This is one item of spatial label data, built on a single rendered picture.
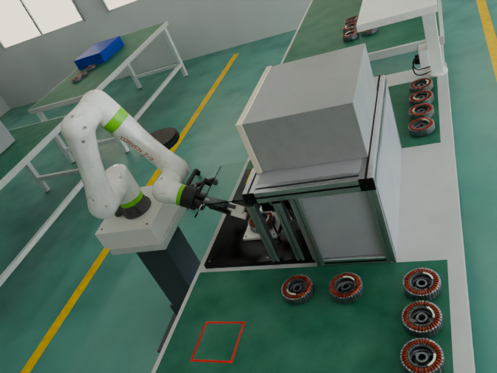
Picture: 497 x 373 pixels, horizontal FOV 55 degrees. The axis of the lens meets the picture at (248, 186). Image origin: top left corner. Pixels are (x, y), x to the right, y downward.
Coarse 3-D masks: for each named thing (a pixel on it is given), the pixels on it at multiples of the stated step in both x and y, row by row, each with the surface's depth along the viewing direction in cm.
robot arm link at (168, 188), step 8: (160, 176) 202; (168, 176) 201; (176, 176) 203; (160, 184) 198; (168, 184) 198; (176, 184) 199; (152, 192) 200; (160, 192) 197; (168, 192) 197; (176, 192) 197; (160, 200) 199; (168, 200) 198; (176, 200) 198
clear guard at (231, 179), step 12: (228, 168) 189; (240, 168) 185; (252, 168) 182; (216, 180) 185; (228, 180) 181; (240, 180) 178; (216, 192) 177; (228, 192) 174; (240, 192) 171; (204, 204) 174
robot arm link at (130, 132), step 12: (132, 120) 199; (120, 132) 196; (132, 132) 198; (144, 132) 201; (132, 144) 200; (144, 144) 200; (156, 144) 203; (144, 156) 204; (156, 156) 203; (168, 156) 205; (168, 168) 205; (180, 168) 206
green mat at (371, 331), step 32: (224, 288) 182; (256, 288) 176; (320, 288) 165; (352, 288) 160; (384, 288) 155; (448, 288) 146; (192, 320) 175; (224, 320) 169; (256, 320) 164; (288, 320) 159; (320, 320) 154; (352, 320) 149; (384, 320) 145; (448, 320) 137; (192, 352) 163; (224, 352) 158; (256, 352) 153; (288, 352) 149; (320, 352) 145; (352, 352) 141; (384, 352) 137; (448, 352) 130
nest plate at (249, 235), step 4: (276, 216) 200; (276, 220) 198; (276, 224) 196; (280, 224) 196; (248, 228) 201; (272, 228) 195; (276, 228) 194; (248, 232) 198; (252, 232) 197; (272, 232) 193; (244, 236) 197; (248, 236) 196; (252, 236) 195; (256, 236) 194; (272, 236) 191; (276, 236) 190; (244, 240) 197; (248, 240) 196
